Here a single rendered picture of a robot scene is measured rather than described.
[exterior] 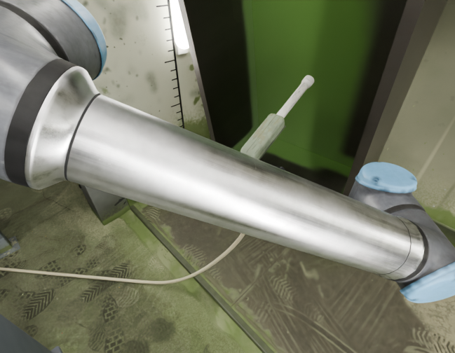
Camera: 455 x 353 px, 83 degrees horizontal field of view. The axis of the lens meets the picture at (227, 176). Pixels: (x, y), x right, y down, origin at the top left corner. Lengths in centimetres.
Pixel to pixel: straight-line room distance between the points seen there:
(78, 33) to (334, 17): 82
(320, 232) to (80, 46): 34
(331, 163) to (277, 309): 72
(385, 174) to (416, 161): 130
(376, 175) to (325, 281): 100
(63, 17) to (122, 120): 16
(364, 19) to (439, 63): 101
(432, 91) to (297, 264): 122
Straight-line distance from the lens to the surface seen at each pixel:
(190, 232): 155
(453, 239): 187
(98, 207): 169
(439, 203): 183
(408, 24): 60
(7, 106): 23
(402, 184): 52
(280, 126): 73
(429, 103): 188
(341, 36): 104
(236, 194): 25
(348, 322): 141
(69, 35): 36
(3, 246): 193
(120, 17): 140
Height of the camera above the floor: 127
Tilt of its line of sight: 40 degrees down
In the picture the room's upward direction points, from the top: straight up
